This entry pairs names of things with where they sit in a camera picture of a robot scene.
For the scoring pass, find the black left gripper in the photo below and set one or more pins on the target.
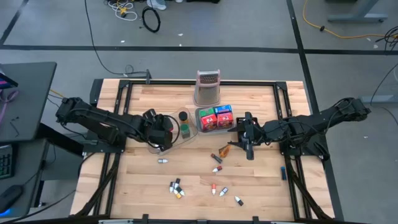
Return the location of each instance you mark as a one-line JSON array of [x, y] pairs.
[[160, 133]]

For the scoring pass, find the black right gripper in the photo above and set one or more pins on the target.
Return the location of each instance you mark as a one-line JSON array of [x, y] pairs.
[[256, 133]]

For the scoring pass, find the orange taco seasoning packet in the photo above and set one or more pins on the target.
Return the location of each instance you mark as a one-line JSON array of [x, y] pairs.
[[224, 151]]

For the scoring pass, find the red Froot Loops cereal box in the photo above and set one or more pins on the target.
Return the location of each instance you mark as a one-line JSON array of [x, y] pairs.
[[225, 120], [209, 122]]

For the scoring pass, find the green oregano glass jar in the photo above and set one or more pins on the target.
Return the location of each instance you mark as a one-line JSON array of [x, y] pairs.
[[185, 130]]

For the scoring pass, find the black dropper bottle white cap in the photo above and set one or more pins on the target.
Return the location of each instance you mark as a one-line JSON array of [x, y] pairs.
[[180, 191], [239, 201], [177, 183], [171, 187], [162, 160]]

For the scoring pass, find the black round cap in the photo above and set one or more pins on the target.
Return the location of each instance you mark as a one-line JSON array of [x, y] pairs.
[[183, 115]]

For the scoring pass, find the black bottle red cap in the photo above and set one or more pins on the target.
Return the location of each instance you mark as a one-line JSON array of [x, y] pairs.
[[216, 158]]

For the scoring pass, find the red dropper bottle white cap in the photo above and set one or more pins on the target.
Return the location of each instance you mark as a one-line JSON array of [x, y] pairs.
[[217, 169]]

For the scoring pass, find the orange dropper bottle white cap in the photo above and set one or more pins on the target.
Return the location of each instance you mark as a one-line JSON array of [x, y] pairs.
[[213, 188], [177, 196]]

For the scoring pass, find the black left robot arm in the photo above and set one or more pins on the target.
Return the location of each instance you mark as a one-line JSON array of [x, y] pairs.
[[102, 119]]

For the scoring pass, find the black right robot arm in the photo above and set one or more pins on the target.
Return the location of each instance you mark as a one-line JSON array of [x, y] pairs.
[[311, 123]]

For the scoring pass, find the clear plastic bin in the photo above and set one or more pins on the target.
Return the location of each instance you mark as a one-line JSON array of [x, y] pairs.
[[178, 146]]

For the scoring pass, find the grey plastic bin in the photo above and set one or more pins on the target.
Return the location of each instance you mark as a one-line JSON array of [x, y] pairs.
[[197, 124]]

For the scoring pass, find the person's shoe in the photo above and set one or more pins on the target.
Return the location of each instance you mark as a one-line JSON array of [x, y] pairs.
[[157, 3]]

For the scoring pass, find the grey desk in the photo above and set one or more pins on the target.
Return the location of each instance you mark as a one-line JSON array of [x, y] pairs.
[[31, 93]]

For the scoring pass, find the dark side table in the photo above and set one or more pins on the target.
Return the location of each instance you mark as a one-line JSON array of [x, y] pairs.
[[28, 174]]

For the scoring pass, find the grey desk foot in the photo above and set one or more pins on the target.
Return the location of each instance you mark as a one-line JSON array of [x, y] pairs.
[[379, 99]]

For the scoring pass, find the black keyboard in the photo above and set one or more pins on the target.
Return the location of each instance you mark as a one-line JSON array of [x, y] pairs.
[[5, 161]]

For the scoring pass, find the black computer mouse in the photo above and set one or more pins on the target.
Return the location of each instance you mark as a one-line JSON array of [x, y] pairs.
[[11, 197]]

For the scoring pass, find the black monitor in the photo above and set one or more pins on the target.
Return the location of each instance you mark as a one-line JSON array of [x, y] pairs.
[[4, 82]]

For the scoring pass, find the grey desk leg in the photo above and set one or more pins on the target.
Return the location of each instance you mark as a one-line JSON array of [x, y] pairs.
[[357, 17]]

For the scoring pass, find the black aluminium table frame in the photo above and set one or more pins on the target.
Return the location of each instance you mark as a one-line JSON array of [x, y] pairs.
[[202, 82]]

